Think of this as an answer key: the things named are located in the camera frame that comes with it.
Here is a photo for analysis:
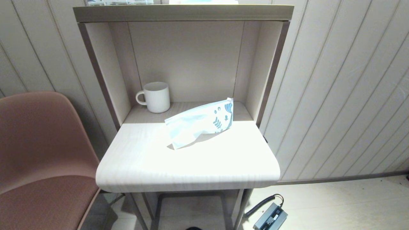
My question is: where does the grey power adapter box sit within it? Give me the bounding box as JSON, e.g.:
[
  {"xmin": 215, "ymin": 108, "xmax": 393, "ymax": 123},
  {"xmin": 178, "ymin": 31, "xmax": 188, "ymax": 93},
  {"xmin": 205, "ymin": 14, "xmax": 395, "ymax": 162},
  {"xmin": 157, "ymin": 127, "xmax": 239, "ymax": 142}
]
[{"xmin": 253, "ymin": 203, "xmax": 288, "ymax": 230}]

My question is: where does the brown upholstered chair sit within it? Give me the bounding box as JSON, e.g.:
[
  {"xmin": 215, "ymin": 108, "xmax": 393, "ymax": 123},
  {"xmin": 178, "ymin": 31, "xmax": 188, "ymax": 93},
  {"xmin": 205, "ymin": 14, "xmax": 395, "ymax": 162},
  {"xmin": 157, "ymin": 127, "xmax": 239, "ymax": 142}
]
[{"xmin": 0, "ymin": 92, "xmax": 111, "ymax": 230}]

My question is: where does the white floral zip pouch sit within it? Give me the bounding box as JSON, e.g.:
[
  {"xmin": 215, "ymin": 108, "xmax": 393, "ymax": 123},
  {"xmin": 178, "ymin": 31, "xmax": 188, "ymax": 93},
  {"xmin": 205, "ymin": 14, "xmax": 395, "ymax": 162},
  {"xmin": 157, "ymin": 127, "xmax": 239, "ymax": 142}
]
[{"xmin": 164, "ymin": 97, "xmax": 234, "ymax": 150}]

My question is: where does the thick black coiled cable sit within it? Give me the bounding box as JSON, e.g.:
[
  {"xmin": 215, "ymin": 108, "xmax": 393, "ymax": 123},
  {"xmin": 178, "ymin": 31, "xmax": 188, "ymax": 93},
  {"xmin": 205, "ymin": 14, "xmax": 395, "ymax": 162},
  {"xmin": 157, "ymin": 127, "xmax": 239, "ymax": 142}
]
[{"xmin": 243, "ymin": 194, "xmax": 284, "ymax": 219}]

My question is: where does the light wooden shelf desk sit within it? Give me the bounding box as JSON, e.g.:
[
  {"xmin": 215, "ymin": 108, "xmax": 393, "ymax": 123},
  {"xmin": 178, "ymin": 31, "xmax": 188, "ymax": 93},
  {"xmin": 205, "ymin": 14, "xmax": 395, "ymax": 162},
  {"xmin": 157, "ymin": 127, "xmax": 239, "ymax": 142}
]
[{"xmin": 73, "ymin": 4, "xmax": 294, "ymax": 230}]

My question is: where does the white ribbed mug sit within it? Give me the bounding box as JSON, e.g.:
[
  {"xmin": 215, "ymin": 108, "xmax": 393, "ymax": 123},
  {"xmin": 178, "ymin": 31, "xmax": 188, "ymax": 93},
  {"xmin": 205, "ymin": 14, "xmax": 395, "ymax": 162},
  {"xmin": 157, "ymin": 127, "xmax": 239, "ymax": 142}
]
[{"xmin": 135, "ymin": 82, "xmax": 170, "ymax": 113}]

